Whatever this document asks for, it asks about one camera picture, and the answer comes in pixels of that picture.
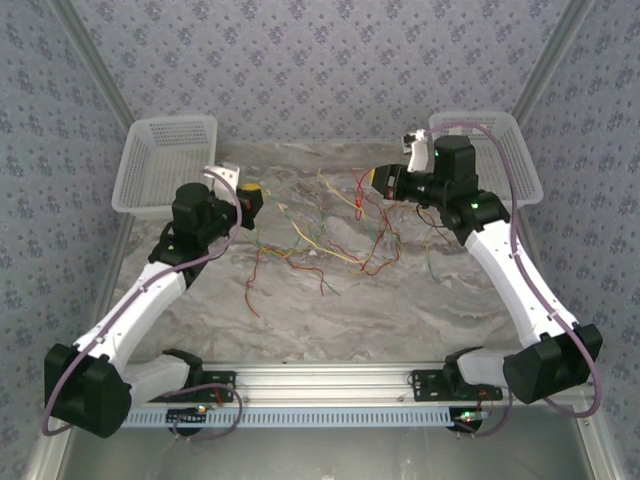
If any thin green yellow wire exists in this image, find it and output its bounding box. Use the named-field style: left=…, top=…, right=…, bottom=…
left=423, top=238, right=445, bottom=286

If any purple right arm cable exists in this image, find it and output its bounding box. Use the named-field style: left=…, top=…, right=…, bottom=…
left=423, top=122, right=603, bottom=439

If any pile of coloured wires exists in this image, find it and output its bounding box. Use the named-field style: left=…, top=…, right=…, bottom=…
left=348, top=202, right=404, bottom=279

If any white basket with sticker labels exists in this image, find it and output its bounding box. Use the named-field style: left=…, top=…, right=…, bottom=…
left=428, top=110, right=545, bottom=209

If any aluminium frame post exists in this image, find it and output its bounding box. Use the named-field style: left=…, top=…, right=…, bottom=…
left=48, top=0, right=139, bottom=134
left=510, top=0, right=599, bottom=124

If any white perforated plastic basket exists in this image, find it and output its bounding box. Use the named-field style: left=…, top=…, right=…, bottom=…
left=110, top=115, right=220, bottom=218

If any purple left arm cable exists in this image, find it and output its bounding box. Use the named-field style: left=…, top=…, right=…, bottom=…
left=40, top=167, right=245, bottom=443

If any grey slotted cable duct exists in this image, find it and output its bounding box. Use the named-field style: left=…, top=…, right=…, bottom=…
left=121, top=405, right=457, bottom=430

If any aluminium mounting rail beam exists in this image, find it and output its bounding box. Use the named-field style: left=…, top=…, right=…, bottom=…
left=127, top=360, right=589, bottom=407

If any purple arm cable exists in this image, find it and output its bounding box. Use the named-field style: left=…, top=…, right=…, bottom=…
left=40, top=167, right=245, bottom=443
left=423, top=122, right=603, bottom=439

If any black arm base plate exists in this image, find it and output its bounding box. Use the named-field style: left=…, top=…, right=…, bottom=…
left=410, top=369, right=504, bottom=404
left=145, top=370, right=238, bottom=404

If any grey metal sheet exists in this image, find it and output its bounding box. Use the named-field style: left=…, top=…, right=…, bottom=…
left=24, top=403, right=624, bottom=480

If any thin red wire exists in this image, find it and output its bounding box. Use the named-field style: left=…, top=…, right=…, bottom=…
left=351, top=168, right=367, bottom=221
left=243, top=243, right=327, bottom=319

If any small LED circuit board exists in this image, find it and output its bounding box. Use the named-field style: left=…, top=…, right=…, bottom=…
left=452, top=407, right=490, bottom=437
left=166, top=405, right=211, bottom=437

